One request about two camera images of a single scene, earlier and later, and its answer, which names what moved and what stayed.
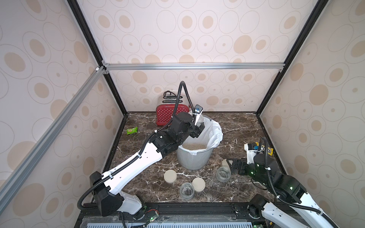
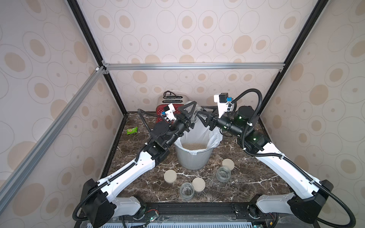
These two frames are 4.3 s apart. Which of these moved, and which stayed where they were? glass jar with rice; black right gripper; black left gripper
Moved: black right gripper; black left gripper
Stayed: glass jar with rice
